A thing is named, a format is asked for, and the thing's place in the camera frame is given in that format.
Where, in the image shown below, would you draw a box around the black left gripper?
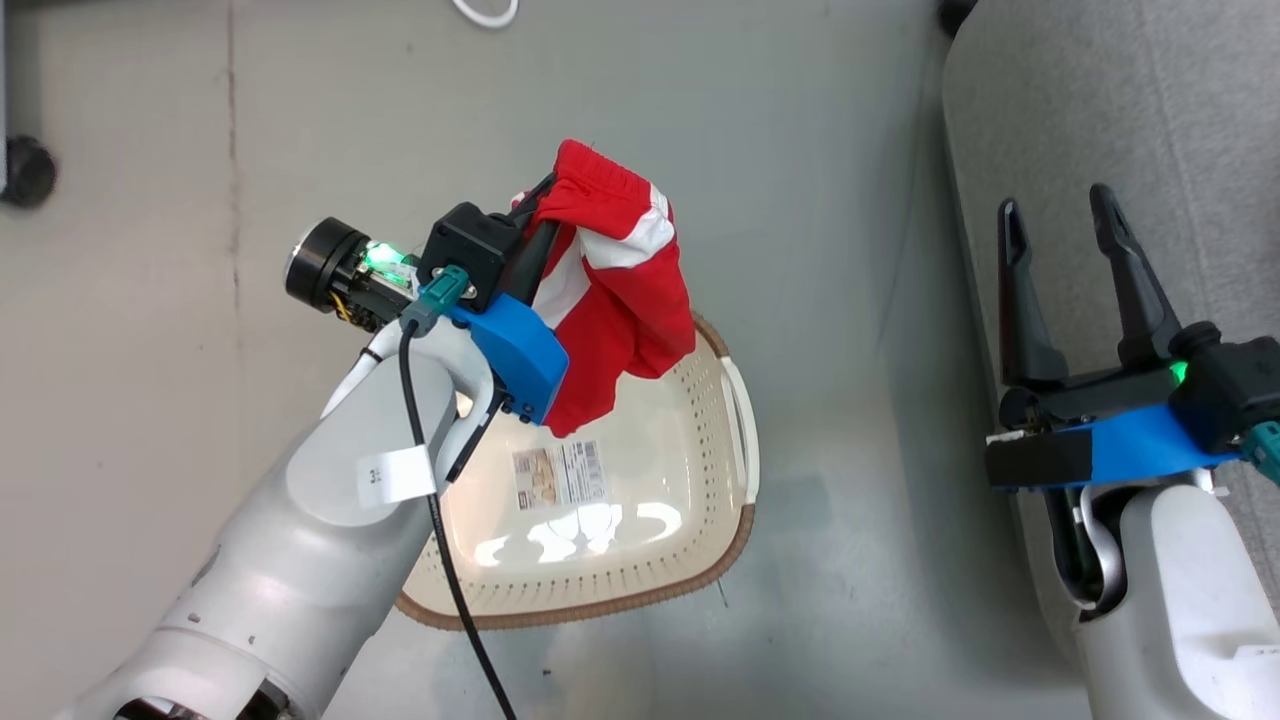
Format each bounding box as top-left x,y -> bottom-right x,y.
284,172 -> 563,333

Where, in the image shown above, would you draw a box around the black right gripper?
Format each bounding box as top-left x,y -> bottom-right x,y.
997,182 -> 1280,453

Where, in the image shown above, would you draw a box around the red and white garment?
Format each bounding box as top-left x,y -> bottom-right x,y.
509,138 -> 698,439

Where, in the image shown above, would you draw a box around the grey fabric sofa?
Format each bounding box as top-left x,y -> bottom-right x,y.
941,0 -> 1280,663

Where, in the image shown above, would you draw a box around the paper label sticker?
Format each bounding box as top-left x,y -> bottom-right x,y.
512,439 -> 610,512

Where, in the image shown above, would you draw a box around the beige plastic laundry basket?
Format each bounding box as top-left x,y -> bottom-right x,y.
394,311 -> 762,632

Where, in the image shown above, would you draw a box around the black caster wheel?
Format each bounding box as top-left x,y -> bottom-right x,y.
2,134 -> 59,210

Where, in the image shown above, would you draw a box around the teal left cable connector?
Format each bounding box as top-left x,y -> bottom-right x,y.
400,264 -> 472,338

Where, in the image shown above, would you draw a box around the teal cable connector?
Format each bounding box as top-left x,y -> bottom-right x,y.
400,264 -> 472,338
1243,419 -> 1280,488

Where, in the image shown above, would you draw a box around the looped white cable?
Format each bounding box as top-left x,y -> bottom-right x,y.
451,0 -> 522,30

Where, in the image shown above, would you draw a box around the teal right cable connector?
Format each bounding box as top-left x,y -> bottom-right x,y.
1243,419 -> 1280,488

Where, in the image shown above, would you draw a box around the white cable tag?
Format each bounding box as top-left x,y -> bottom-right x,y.
356,446 -> 439,507

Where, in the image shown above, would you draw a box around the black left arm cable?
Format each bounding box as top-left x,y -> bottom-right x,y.
397,318 -> 519,720

